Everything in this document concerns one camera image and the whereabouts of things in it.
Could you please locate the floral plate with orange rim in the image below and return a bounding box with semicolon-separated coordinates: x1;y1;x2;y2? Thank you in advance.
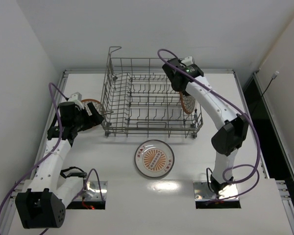
81;99;105;127

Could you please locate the white plate with sunburst pattern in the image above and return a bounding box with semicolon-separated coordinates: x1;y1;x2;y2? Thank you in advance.
134;140;175;179

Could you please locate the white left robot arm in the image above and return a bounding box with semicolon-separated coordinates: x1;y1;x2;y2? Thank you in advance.
15;101;104;229

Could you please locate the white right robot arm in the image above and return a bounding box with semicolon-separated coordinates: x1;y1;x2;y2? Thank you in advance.
162;58;248;194

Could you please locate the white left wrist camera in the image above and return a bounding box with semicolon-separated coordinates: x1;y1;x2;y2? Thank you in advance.
68;92;85;110

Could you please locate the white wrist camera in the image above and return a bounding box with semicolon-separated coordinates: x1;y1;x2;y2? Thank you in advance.
180;56;195;67
68;92;85;110

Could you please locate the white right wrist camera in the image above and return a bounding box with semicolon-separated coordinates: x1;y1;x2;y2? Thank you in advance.
180;56;195;67

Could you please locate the grey wire dish rack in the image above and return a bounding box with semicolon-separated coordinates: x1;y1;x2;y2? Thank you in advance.
101;47;203;139

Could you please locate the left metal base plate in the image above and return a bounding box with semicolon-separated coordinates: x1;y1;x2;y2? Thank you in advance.
73;181;108;203

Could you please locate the metal base plate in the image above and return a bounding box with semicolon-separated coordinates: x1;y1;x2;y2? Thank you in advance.
193;181;239;202
73;181;108;203

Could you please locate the black cable with white plug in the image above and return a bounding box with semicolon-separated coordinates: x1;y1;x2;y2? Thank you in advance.
248;70;280;116

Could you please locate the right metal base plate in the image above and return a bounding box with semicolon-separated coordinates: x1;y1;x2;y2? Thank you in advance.
193;181;239;202

